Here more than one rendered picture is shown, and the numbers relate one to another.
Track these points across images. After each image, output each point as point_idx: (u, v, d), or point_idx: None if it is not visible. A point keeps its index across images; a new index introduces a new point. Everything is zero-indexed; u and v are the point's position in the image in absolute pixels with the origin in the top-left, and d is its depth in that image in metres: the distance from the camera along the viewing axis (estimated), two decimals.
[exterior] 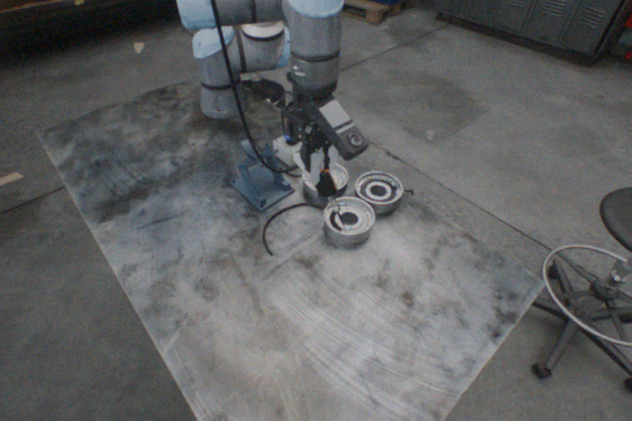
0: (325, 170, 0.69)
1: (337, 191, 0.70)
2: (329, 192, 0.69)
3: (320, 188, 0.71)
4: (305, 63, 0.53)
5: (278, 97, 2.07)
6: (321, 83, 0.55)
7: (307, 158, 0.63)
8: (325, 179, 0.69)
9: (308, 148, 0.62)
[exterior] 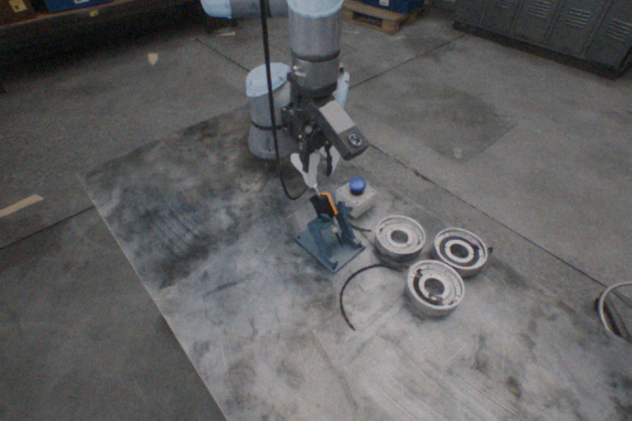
0: (325, 193, 0.73)
1: (337, 212, 0.74)
2: (327, 214, 0.73)
3: (319, 210, 0.75)
4: (305, 63, 0.53)
5: None
6: (321, 83, 0.55)
7: (306, 157, 0.63)
8: (324, 202, 0.73)
9: (308, 148, 0.62)
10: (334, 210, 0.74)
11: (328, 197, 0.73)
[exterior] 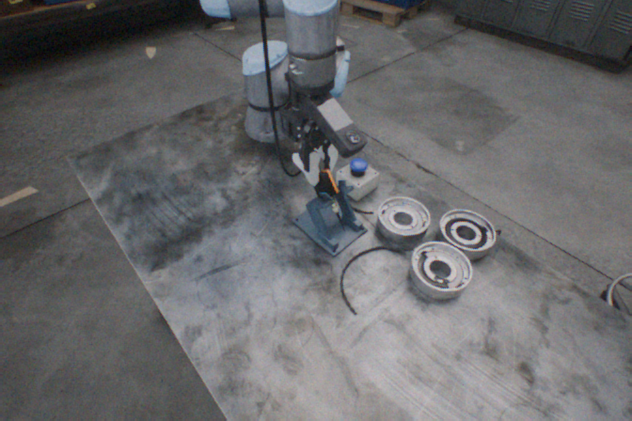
0: (326, 170, 0.69)
1: (338, 191, 0.70)
2: (328, 193, 0.69)
3: (319, 189, 0.71)
4: (302, 61, 0.53)
5: None
6: (318, 81, 0.55)
7: (306, 157, 0.63)
8: (324, 179, 0.69)
9: (308, 148, 0.62)
10: (335, 189, 0.70)
11: (329, 175, 0.69)
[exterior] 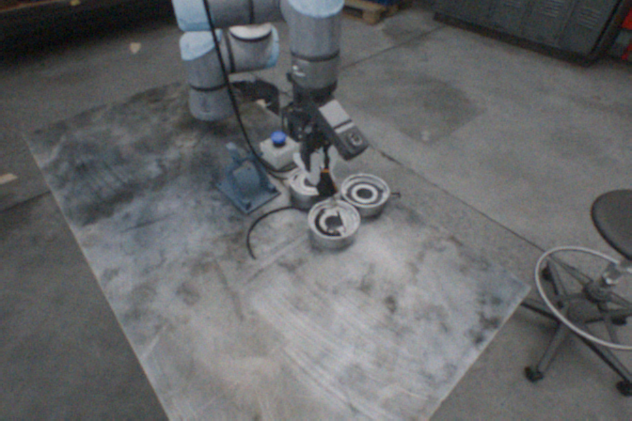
0: (325, 170, 0.69)
1: (337, 191, 0.70)
2: (329, 192, 0.69)
3: (320, 188, 0.71)
4: (305, 63, 0.53)
5: (272, 98, 2.06)
6: (321, 83, 0.55)
7: (307, 158, 0.63)
8: (325, 179, 0.69)
9: (308, 148, 0.62)
10: None
11: None
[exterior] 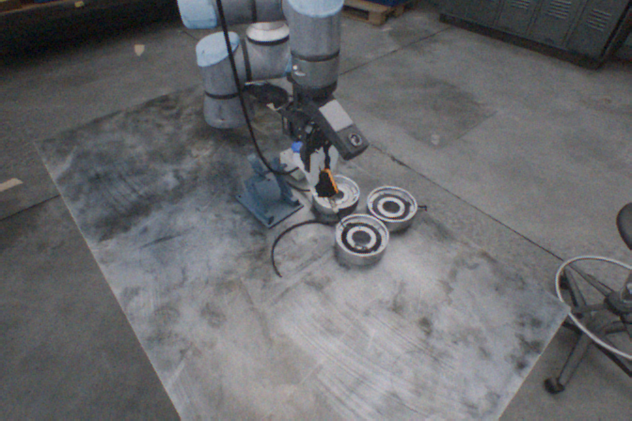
0: (326, 170, 0.69)
1: (338, 191, 0.70)
2: (328, 193, 0.69)
3: (319, 189, 0.71)
4: (305, 63, 0.53)
5: (281, 101, 2.03)
6: (321, 83, 0.55)
7: (307, 158, 0.63)
8: (325, 179, 0.68)
9: (308, 148, 0.62)
10: (335, 189, 0.70)
11: (329, 175, 0.69)
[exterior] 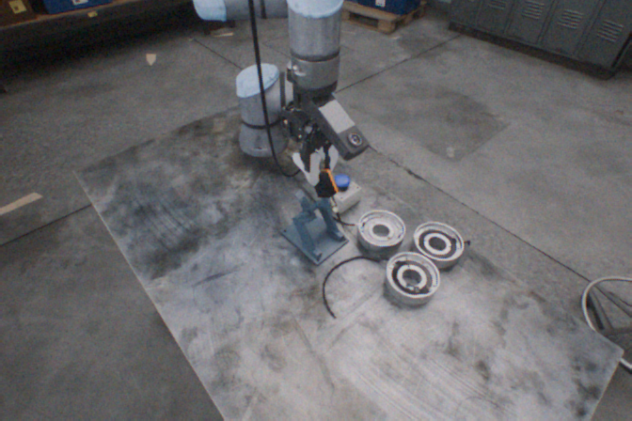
0: (326, 170, 0.69)
1: (338, 191, 0.70)
2: (328, 193, 0.69)
3: (319, 189, 0.71)
4: (305, 63, 0.53)
5: None
6: (321, 83, 0.55)
7: (307, 158, 0.63)
8: (325, 179, 0.68)
9: (308, 148, 0.62)
10: (335, 189, 0.70)
11: (329, 175, 0.69)
